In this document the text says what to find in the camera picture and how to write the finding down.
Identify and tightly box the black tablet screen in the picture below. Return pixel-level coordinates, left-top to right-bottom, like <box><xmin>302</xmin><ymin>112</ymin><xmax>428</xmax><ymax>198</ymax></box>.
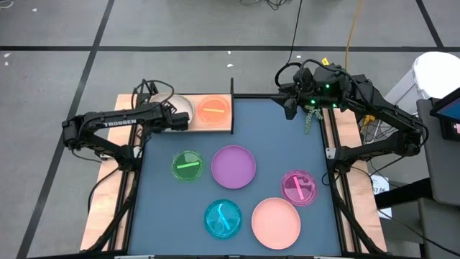
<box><xmin>429</xmin><ymin>87</ymin><xmax>460</xmax><ymax>142</ymax></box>

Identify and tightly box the white paper sheet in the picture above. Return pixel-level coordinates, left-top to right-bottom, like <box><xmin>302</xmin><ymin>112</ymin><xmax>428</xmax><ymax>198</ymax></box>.
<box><xmin>369</xmin><ymin>174</ymin><xmax>392</xmax><ymax>220</ymax></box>

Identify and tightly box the cream plate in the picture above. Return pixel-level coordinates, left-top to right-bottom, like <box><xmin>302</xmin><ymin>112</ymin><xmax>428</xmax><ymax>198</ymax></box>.
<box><xmin>149</xmin><ymin>92</ymin><xmax>196</xmax><ymax>124</ymax></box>

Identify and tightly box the pink transparent plate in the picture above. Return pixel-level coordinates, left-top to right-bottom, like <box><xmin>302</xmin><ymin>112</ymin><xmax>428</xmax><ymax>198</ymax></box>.
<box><xmin>280</xmin><ymin>169</ymin><xmax>319</xmax><ymax>207</ymax></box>

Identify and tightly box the black aluminium rig frame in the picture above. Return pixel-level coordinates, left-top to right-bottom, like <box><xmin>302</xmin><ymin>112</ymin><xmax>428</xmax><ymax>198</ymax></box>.
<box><xmin>86</xmin><ymin>92</ymin><xmax>387</xmax><ymax>259</ymax></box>

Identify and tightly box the wooden base board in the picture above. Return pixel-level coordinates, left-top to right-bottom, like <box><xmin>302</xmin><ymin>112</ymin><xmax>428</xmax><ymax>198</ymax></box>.
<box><xmin>80</xmin><ymin>94</ymin><xmax>144</xmax><ymax>253</ymax></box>
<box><xmin>321</xmin><ymin>107</ymin><xmax>388</xmax><ymax>253</ymax></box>

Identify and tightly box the green transparent plate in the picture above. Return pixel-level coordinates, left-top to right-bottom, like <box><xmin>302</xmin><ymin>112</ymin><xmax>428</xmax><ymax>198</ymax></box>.
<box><xmin>171</xmin><ymin>149</ymin><xmax>206</xmax><ymax>183</ymax></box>

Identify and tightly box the yellow hanging cord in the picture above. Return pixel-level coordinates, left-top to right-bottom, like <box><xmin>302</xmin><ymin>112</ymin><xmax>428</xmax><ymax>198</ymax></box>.
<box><xmin>344</xmin><ymin>0</ymin><xmax>364</xmax><ymax>71</ymax></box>

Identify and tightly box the cream bowl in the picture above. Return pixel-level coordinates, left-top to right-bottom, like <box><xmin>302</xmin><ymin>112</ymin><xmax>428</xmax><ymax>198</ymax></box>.
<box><xmin>251</xmin><ymin>196</ymin><xmax>303</xmax><ymax>251</ymax></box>

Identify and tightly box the black hanging cable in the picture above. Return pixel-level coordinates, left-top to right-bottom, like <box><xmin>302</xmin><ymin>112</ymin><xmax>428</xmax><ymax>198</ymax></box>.
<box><xmin>286</xmin><ymin>0</ymin><xmax>303</xmax><ymax>66</ymax></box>

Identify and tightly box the grey cabinet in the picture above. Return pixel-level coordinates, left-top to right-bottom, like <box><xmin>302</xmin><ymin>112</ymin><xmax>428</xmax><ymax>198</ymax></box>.
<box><xmin>416</xmin><ymin>96</ymin><xmax>460</xmax><ymax>259</ymax></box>

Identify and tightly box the white lidded bin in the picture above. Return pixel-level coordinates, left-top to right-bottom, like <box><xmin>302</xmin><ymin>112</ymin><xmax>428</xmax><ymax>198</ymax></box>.
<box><xmin>383</xmin><ymin>51</ymin><xmax>460</xmax><ymax>106</ymax></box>

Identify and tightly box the purple plate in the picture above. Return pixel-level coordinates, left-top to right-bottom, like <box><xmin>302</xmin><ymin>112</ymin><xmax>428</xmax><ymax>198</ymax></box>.
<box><xmin>210</xmin><ymin>145</ymin><xmax>257</xmax><ymax>191</ymax></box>

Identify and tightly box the orange transparent plate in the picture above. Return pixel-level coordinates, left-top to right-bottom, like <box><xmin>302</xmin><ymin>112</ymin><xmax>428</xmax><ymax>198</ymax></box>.
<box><xmin>196</xmin><ymin>94</ymin><xmax>231</xmax><ymax>126</ymax></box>

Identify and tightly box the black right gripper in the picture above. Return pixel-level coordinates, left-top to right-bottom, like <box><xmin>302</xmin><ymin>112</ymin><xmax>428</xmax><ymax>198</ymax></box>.
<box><xmin>270</xmin><ymin>83</ymin><xmax>313</xmax><ymax>121</ymax></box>

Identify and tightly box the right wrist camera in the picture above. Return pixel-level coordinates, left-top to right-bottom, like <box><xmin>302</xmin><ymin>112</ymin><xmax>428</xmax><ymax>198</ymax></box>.
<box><xmin>293</xmin><ymin>67</ymin><xmax>314</xmax><ymax>86</ymax></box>

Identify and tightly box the black cable bundle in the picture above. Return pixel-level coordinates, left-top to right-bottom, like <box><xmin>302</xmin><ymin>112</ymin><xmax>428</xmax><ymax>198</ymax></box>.
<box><xmin>239</xmin><ymin>0</ymin><xmax>288</xmax><ymax>11</ymax></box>

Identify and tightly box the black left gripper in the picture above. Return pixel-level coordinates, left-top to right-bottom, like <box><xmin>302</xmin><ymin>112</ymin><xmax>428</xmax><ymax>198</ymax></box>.
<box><xmin>152</xmin><ymin>109</ymin><xmax>190</xmax><ymax>133</ymax></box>

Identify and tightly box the black right camera cable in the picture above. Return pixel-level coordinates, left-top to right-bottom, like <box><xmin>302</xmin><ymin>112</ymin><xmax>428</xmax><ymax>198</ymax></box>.
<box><xmin>275</xmin><ymin>59</ymin><xmax>326</xmax><ymax>89</ymax></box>

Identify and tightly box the blue transparent plate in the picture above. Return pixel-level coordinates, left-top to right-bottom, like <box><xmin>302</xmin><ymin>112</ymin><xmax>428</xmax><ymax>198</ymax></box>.
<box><xmin>203</xmin><ymin>199</ymin><xmax>243</xmax><ymax>240</ymax></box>

